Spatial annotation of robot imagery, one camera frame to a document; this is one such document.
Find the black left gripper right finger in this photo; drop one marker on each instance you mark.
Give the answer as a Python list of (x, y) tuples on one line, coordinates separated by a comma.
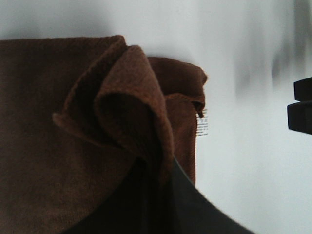
[(192, 213)]

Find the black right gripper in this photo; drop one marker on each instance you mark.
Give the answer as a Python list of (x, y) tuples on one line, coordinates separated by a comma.
[(300, 113)]

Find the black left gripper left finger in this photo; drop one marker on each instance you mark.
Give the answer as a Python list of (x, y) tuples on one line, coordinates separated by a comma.
[(137, 206)]

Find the brown towel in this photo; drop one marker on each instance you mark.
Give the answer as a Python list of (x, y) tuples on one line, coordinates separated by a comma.
[(75, 114)]

